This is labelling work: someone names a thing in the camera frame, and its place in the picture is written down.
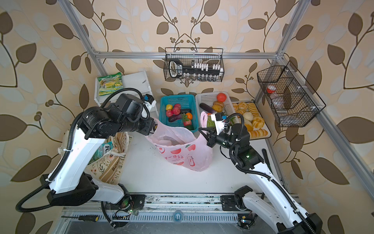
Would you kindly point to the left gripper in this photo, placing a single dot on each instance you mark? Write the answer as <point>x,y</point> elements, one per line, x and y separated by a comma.
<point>148,124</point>

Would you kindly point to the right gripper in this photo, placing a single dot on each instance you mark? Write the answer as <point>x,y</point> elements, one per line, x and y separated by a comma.
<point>212,141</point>

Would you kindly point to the black wire basket with bottles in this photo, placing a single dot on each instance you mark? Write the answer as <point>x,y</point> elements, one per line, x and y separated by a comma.
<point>193,64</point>

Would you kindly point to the red tomato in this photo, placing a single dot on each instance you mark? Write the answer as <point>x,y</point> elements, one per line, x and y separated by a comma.
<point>221,97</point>

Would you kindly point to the pink plastic grocery bag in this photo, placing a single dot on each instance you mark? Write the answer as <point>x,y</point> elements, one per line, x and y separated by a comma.
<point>179,146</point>

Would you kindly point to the purple eggplant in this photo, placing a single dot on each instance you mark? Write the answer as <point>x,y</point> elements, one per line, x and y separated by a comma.
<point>206,108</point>

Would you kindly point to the green snack bag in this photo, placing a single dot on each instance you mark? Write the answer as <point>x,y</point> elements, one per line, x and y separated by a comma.
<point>110,84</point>

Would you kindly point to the white two-tier shelf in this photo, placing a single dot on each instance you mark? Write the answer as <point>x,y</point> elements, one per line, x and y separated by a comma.
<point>138,81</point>

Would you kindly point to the teal red snack bag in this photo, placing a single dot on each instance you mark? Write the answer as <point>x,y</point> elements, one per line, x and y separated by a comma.
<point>103,150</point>

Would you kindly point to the teal plastic fruit basket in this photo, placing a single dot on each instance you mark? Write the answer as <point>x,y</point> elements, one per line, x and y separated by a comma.
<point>176,117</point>

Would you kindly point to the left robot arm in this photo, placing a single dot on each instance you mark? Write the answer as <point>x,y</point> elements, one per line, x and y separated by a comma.
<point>68,184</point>

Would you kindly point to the black yellow screwdriver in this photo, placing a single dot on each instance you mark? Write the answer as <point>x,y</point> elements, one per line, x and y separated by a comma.
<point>85,218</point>

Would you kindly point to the bread tray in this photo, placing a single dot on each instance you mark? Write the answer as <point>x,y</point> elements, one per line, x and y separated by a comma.
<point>253,121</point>

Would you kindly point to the black wire wall basket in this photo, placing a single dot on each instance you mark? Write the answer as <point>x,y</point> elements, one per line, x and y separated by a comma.
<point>293,100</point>

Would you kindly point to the orange fruit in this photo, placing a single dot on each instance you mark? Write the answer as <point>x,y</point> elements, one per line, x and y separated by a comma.
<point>189,116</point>

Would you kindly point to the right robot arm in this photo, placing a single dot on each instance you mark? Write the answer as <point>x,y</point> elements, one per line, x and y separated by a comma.
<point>283,214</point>

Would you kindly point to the cream canvas tote bag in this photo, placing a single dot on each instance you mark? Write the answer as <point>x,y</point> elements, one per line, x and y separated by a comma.
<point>109,168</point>

